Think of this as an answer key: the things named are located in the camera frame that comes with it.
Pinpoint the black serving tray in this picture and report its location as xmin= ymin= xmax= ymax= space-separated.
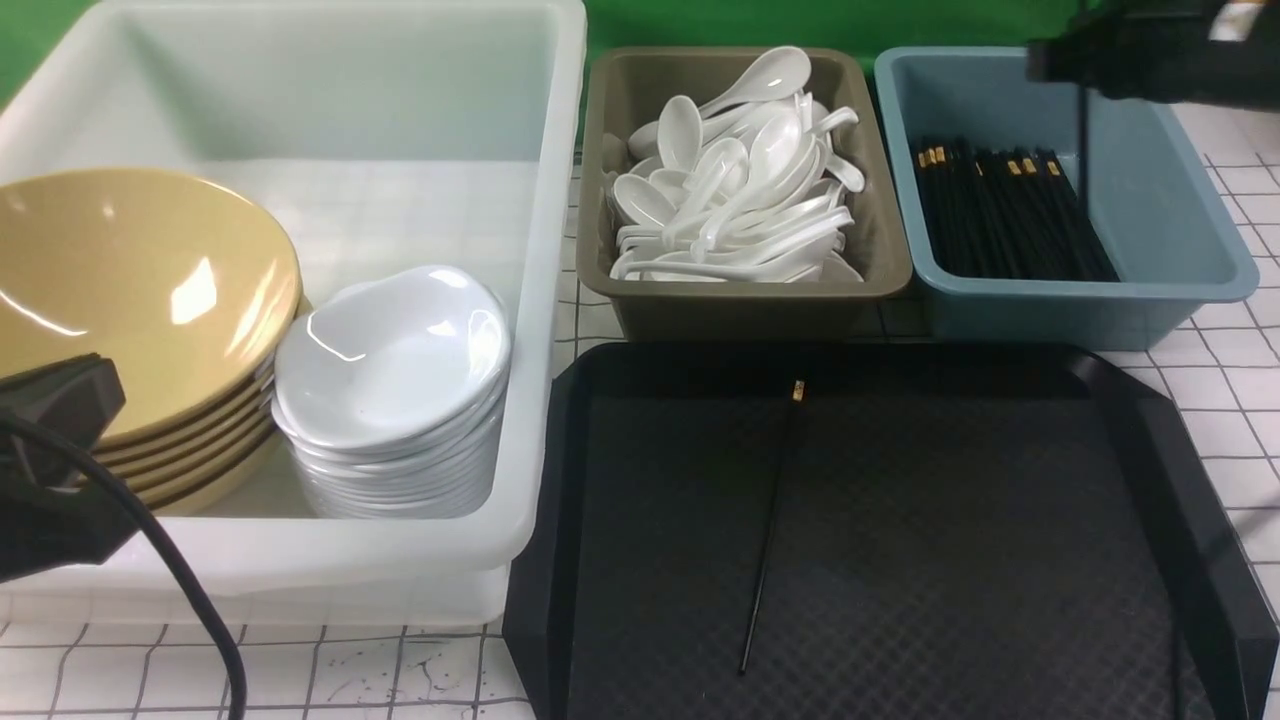
xmin=504 ymin=342 xmax=1277 ymax=719

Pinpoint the large white plastic tub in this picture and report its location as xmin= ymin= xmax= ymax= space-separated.
xmin=3 ymin=1 xmax=588 ymax=626

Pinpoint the white dish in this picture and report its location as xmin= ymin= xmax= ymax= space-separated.
xmin=271 ymin=265 xmax=515 ymax=452

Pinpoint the green backdrop cloth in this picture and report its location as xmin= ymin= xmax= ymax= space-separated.
xmin=1 ymin=1 xmax=1102 ymax=115

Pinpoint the blue chopstick bin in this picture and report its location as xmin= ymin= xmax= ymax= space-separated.
xmin=874 ymin=47 xmax=1260 ymax=352

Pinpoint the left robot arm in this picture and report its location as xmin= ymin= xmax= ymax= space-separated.
xmin=1 ymin=354 xmax=138 ymax=582

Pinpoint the stack of tan bowls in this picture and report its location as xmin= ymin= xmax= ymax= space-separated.
xmin=1 ymin=168 xmax=311 ymax=516

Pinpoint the olive green spoon bin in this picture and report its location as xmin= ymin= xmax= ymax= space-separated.
xmin=576 ymin=47 xmax=913 ymax=341

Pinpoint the stack of white dishes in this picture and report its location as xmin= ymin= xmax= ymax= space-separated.
xmin=270 ymin=378 xmax=508 ymax=519

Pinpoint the bundle of black chopsticks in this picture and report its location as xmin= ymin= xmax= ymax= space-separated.
xmin=910 ymin=137 xmax=1120 ymax=282

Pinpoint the black chopstick gold tip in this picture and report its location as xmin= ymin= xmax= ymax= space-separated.
xmin=737 ymin=379 xmax=806 ymax=676

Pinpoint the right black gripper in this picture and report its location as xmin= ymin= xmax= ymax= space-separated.
xmin=1027 ymin=1 xmax=1279 ymax=111

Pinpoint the pile of white spoons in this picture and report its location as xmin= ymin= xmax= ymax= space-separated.
xmin=607 ymin=46 xmax=867 ymax=283

